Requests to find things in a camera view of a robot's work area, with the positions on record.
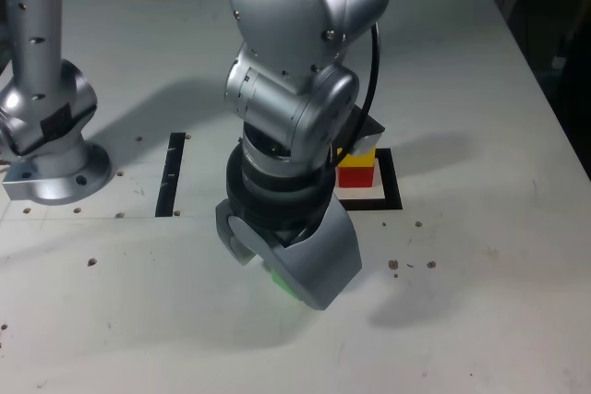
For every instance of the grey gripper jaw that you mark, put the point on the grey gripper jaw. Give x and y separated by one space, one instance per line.
323 269
228 237

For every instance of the green cube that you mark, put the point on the green cube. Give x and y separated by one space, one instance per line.
281 281

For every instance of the red cube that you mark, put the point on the red cube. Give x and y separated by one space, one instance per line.
355 177

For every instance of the yellow cube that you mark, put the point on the yellow cube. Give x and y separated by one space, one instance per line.
362 161

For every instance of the black tape square outline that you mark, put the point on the black tape square outline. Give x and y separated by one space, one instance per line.
392 182

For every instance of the black tape strip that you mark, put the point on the black tape strip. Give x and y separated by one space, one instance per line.
168 172

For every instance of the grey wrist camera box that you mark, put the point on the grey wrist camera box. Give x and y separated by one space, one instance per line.
367 142

